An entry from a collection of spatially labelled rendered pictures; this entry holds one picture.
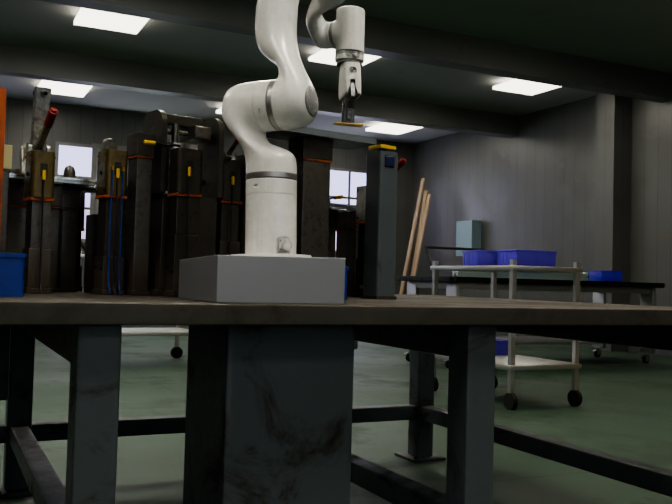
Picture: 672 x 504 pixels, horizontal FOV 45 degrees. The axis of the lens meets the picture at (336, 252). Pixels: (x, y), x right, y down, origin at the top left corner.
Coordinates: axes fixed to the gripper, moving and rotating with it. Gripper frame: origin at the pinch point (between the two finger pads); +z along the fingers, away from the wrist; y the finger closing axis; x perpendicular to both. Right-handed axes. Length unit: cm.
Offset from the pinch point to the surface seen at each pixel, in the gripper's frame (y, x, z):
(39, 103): -16, 83, 6
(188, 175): -18, 46, 22
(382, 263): 3.2, -12.3, 42.2
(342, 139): -6.9, 3.0, 8.0
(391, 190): 4.2, -14.8, 20.4
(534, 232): 840, -464, -29
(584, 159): 746, -487, -121
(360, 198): 27.0, -10.9, 20.8
